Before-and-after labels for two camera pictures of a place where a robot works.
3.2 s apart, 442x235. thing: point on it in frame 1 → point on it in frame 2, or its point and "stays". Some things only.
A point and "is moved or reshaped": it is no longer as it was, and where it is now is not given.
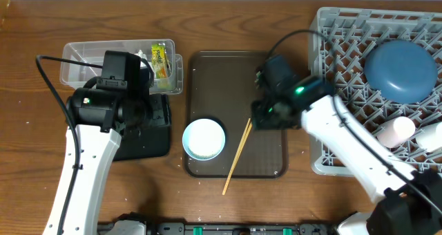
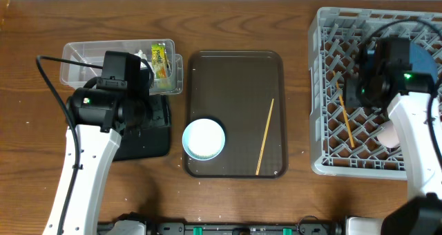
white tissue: x=143 y=64 stays
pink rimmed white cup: x=396 y=132 stays
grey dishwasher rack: x=340 y=41 stays
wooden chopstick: x=235 y=155 is moved or reshaped
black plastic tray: x=152 y=139 stays
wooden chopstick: x=242 y=150 → x=266 y=128
